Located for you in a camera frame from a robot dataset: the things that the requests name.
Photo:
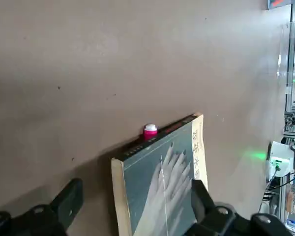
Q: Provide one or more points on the pink marker white cap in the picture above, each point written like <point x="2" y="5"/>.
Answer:
<point x="150" y="132"/>

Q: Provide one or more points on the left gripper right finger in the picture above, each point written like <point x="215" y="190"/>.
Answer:
<point x="218" y="221"/>

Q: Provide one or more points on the book with hands cover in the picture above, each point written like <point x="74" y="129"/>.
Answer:
<point x="147" y="177"/>

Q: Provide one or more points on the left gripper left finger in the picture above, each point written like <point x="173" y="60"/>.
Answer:
<point x="39" y="218"/>

